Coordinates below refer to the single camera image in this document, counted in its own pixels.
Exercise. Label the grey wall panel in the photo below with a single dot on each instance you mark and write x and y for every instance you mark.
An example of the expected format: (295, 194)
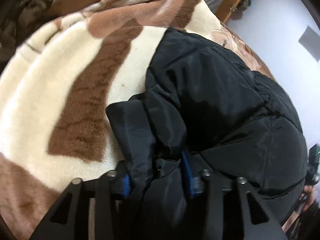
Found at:
(310, 40)

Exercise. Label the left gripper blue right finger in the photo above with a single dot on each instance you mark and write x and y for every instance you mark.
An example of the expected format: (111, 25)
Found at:
(192, 174)

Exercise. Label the brown and cream blanket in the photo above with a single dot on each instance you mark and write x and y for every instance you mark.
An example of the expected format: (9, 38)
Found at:
(55, 88)

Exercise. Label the dark brown puffer jacket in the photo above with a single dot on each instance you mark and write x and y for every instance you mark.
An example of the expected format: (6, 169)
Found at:
(19, 19)

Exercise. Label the right hand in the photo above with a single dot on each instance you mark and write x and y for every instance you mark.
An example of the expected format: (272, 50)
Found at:
(307, 216)

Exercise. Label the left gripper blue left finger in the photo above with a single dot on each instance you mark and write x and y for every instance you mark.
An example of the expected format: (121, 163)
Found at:
(126, 185)

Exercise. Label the black hooded jacket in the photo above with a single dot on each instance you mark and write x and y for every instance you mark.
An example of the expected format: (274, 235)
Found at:
(239, 125)

